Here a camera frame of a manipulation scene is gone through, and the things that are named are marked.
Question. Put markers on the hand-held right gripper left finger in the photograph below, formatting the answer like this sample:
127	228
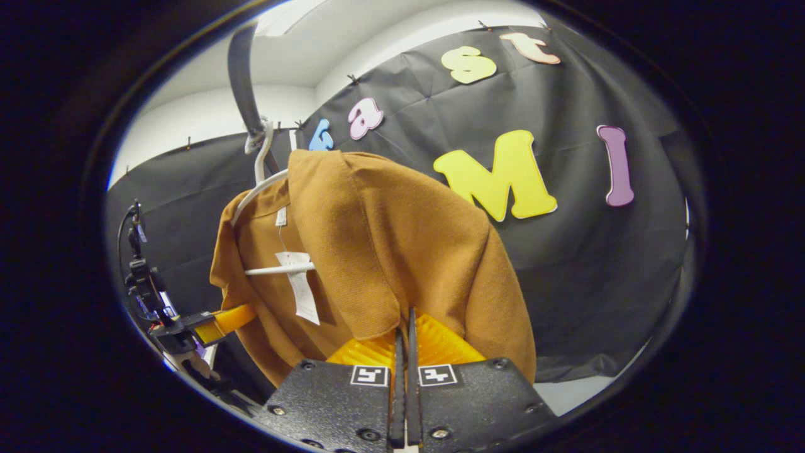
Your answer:
333	402

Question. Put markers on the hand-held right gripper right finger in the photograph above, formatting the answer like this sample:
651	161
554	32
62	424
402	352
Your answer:
478	402

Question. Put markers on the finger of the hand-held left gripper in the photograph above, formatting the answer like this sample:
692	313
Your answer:
220	321

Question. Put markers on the brown shirt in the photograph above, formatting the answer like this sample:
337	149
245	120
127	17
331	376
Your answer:
409	251

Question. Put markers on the white clothes hanger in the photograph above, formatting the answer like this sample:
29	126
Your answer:
277	269

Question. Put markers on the black clothes rack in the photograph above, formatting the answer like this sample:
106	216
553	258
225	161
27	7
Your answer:
242	82

